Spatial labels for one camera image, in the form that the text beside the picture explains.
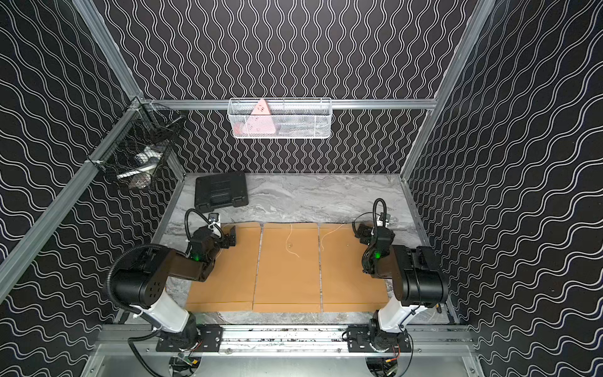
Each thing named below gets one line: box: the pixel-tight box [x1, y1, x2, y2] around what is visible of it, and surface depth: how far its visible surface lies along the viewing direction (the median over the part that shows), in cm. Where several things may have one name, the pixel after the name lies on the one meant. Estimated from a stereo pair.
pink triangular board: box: [245, 98, 276, 135], surface depth 92 cm
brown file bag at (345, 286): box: [319, 223, 389, 313], surface depth 94 cm
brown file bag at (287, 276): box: [252, 223, 322, 314], surface depth 92 cm
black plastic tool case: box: [194, 172, 249, 213], surface depth 108 cm
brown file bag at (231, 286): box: [186, 222, 263, 313], surface depth 94 cm
